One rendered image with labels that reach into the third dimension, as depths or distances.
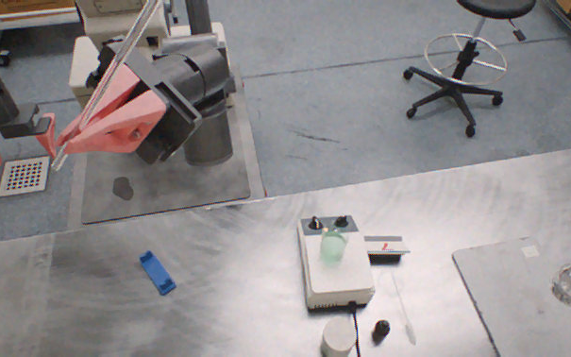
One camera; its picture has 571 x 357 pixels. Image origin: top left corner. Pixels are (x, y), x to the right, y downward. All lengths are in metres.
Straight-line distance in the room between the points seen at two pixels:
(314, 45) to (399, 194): 1.77
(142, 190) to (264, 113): 0.92
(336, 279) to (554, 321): 0.45
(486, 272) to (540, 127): 1.64
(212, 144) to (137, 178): 1.14
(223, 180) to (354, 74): 1.25
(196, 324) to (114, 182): 0.84
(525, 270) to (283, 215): 0.53
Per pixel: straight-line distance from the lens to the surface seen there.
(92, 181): 1.64
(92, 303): 0.96
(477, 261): 1.00
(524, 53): 3.01
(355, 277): 0.82
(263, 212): 0.98
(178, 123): 0.39
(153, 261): 0.95
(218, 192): 1.49
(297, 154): 2.05
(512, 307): 0.99
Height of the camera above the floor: 1.58
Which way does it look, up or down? 54 degrees down
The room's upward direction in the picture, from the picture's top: 1 degrees clockwise
